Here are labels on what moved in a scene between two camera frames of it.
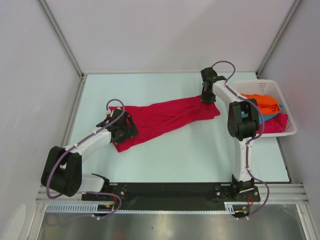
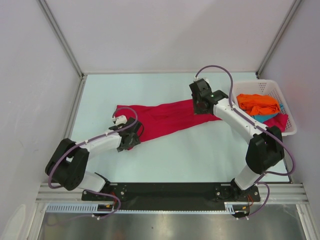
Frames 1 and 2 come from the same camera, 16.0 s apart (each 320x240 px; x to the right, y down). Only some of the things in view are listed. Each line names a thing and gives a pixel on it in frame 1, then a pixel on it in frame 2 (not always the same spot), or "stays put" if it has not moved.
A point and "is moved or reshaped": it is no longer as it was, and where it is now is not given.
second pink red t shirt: x=276 y=124 stays put
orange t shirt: x=266 y=105 stays put
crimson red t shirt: x=154 y=119 is moved or reshaped
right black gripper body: x=207 y=96 → x=197 y=109
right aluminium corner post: x=296 y=4 stays put
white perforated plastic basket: x=266 y=87 stays put
